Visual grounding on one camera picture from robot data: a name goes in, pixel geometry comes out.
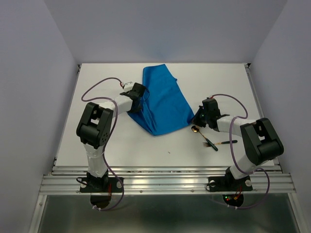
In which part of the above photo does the gold spoon green handle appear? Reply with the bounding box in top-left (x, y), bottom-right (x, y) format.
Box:
top-left (191, 125), bottom-right (219, 151)

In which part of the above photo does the blue cloth napkin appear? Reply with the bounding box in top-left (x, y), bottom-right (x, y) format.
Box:
top-left (128, 64), bottom-right (194, 136)

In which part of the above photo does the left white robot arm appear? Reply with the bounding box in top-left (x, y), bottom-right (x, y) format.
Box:
top-left (76, 82), bottom-right (147, 193)

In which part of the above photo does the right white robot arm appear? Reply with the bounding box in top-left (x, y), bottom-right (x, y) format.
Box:
top-left (191, 98), bottom-right (284, 192)

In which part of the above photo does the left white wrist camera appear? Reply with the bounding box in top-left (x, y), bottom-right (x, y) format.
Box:
top-left (123, 82), bottom-right (134, 92)

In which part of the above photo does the gold fork green handle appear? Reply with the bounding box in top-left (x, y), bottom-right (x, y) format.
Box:
top-left (203, 140), bottom-right (238, 147)

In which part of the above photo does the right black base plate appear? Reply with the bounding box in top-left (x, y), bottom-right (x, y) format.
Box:
top-left (205, 176), bottom-right (253, 192)

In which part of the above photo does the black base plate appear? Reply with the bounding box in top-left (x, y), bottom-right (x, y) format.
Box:
top-left (77, 177), bottom-right (122, 194)
top-left (205, 176), bottom-right (253, 192)

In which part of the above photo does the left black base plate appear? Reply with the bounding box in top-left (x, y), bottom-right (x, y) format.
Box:
top-left (77, 177), bottom-right (122, 194)

